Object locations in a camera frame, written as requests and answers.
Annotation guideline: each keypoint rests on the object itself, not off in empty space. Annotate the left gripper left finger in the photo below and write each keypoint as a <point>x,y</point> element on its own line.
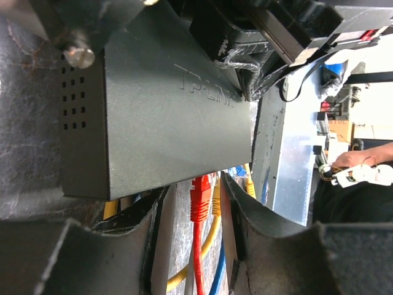
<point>64,257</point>

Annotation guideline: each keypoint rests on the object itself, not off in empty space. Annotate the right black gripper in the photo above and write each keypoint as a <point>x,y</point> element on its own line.
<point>291,32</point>

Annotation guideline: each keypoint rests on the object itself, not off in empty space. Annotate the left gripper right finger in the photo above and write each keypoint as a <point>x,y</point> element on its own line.
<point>269,254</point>

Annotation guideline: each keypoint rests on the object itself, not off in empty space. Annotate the black network switch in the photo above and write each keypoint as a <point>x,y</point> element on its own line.
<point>152,110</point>

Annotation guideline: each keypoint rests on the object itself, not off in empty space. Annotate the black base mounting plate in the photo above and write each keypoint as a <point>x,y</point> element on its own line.
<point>266,143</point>

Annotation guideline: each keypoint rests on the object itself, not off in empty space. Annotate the person in black shirt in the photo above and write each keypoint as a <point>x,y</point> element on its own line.
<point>363,202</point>

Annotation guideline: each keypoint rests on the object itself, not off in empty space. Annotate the white teleoperation handle device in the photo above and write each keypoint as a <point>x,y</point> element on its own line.
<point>379,175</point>

